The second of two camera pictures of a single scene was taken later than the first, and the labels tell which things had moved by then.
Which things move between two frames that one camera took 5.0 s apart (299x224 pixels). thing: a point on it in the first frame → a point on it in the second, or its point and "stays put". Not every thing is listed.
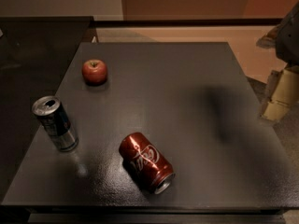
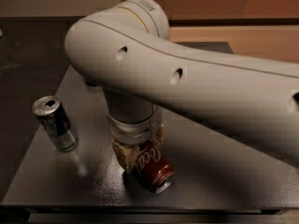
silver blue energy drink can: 50,112 stays put
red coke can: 144,161 stays put
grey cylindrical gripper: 290,37 → 135,136
